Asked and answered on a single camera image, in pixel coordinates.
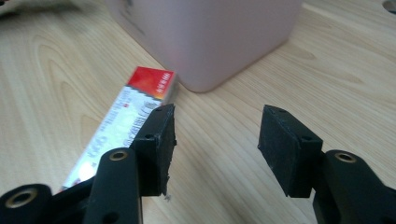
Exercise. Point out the pink storage box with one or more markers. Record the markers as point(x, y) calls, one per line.
point(205, 40)

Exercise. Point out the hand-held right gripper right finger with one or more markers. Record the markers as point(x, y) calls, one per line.
point(286, 149)

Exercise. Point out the red and white carton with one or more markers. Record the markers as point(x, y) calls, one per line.
point(124, 118)

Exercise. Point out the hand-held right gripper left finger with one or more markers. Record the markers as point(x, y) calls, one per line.
point(155, 149)

